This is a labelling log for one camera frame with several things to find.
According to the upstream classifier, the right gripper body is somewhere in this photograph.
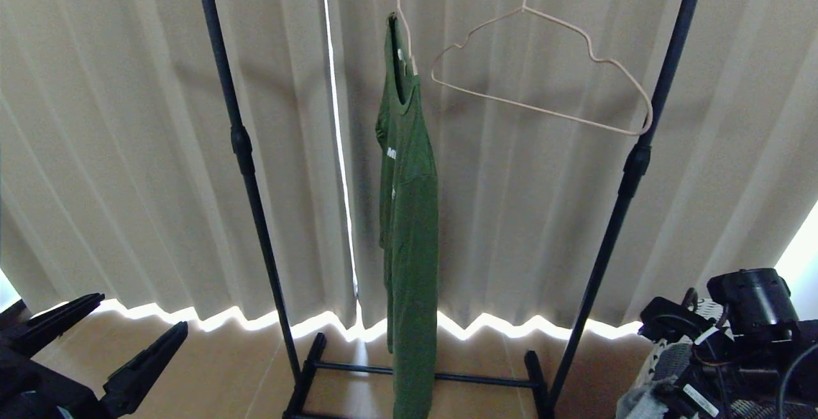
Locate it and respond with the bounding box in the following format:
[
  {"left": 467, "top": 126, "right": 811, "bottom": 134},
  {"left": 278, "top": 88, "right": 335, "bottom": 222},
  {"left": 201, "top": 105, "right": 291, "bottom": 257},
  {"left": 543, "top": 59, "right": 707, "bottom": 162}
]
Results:
[{"left": 655, "top": 336, "right": 746, "bottom": 419}]

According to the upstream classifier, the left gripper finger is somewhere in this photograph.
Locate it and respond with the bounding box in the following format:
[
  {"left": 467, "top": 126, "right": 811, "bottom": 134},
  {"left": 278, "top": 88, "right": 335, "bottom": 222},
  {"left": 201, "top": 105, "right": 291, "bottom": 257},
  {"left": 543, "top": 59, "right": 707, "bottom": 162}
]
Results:
[
  {"left": 3, "top": 293, "right": 106, "bottom": 360},
  {"left": 100, "top": 321, "right": 189, "bottom": 418}
]

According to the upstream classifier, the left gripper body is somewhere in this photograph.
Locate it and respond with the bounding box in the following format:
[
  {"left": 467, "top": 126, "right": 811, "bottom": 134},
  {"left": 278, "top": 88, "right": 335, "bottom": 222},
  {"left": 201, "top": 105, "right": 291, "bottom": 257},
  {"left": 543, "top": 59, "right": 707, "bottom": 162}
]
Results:
[{"left": 0, "top": 341, "right": 117, "bottom": 419}]

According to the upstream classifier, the green short-sleeved shirt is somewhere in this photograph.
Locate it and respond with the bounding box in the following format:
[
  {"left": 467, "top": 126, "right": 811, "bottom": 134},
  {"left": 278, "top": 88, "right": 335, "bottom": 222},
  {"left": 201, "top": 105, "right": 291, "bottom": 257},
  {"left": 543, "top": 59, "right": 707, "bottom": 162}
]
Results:
[{"left": 375, "top": 13, "right": 440, "bottom": 419}]

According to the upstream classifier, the pink clothes hanger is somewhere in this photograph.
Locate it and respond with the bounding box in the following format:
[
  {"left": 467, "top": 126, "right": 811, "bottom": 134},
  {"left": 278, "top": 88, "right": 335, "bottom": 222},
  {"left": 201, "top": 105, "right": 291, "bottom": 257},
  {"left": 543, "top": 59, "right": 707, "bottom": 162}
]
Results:
[
  {"left": 391, "top": 0, "right": 420, "bottom": 79},
  {"left": 430, "top": 0, "right": 654, "bottom": 137}
]

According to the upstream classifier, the white laundry basket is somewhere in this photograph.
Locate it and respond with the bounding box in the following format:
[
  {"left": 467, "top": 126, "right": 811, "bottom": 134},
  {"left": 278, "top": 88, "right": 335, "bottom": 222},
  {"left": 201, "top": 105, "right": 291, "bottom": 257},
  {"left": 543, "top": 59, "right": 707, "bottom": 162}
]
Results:
[{"left": 629, "top": 298, "right": 818, "bottom": 419}]

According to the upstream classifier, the black clothes rack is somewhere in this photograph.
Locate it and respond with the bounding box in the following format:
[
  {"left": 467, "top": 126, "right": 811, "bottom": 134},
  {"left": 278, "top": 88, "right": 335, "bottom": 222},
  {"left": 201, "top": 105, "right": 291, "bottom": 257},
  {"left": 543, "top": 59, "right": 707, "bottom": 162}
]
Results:
[{"left": 42, "top": 0, "right": 818, "bottom": 419}]

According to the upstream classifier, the pale grey garment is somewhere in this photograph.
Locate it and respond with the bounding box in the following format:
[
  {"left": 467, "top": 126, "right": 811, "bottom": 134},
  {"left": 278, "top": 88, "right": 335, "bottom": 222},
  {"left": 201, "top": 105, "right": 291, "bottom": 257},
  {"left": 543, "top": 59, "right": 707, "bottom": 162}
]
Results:
[{"left": 617, "top": 381, "right": 665, "bottom": 419}]

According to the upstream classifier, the beige curtain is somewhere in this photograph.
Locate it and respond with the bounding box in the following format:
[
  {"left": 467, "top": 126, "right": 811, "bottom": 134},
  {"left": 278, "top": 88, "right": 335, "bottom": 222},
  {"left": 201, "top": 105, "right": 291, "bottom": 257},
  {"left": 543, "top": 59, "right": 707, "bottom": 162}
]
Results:
[{"left": 0, "top": 0, "right": 818, "bottom": 343}]

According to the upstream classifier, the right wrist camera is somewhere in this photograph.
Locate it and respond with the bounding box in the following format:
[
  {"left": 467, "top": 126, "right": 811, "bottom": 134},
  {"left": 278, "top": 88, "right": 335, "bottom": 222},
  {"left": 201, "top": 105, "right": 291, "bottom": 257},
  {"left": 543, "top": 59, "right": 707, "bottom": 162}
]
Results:
[{"left": 639, "top": 296, "right": 713, "bottom": 343}]

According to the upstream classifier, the black cable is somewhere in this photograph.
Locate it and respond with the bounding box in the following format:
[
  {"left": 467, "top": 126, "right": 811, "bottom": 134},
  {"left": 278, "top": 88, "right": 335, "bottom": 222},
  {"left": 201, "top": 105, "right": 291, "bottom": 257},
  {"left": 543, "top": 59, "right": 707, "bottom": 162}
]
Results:
[{"left": 775, "top": 339, "right": 818, "bottom": 419}]

